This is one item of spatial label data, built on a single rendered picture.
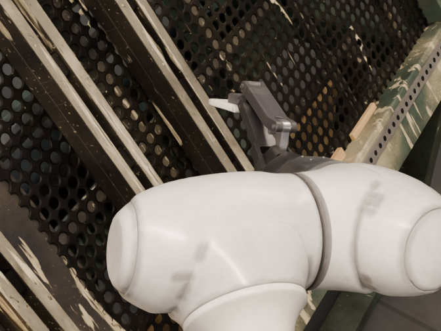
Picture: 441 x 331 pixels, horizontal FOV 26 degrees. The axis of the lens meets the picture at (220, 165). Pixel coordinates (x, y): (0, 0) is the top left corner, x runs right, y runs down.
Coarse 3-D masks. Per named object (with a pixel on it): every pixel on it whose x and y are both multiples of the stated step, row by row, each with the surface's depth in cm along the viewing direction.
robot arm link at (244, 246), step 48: (144, 192) 75; (192, 192) 74; (240, 192) 75; (288, 192) 77; (144, 240) 72; (192, 240) 72; (240, 240) 73; (288, 240) 74; (144, 288) 72; (192, 288) 72; (240, 288) 71; (288, 288) 73
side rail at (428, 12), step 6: (420, 0) 235; (426, 0) 234; (432, 0) 233; (438, 0) 233; (420, 6) 236; (426, 6) 236; (432, 6) 235; (438, 6) 234; (426, 12) 237; (432, 12) 236; (438, 12) 235; (432, 18) 237; (438, 18) 236
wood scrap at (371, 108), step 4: (372, 104) 215; (368, 108) 215; (372, 108) 215; (364, 112) 214; (368, 112) 214; (372, 112) 215; (364, 116) 213; (368, 116) 214; (360, 120) 212; (364, 120) 212; (356, 124) 212; (360, 124) 211; (364, 124) 212; (356, 128) 210; (360, 128) 211; (352, 132) 210; (356, 132) 210; (352, 136) 209; (356, 136) 210; (352, 140) 210
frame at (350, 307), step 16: (432, 128) 259; (416, 144) 266; (432, 144) 263; (416, 160) 269; (432, 160) 272; (416, 176) 273; (336, 304) 265; (352, 304) 265; (368, 304) 265; (336, 320) 261; (352, 320) 261
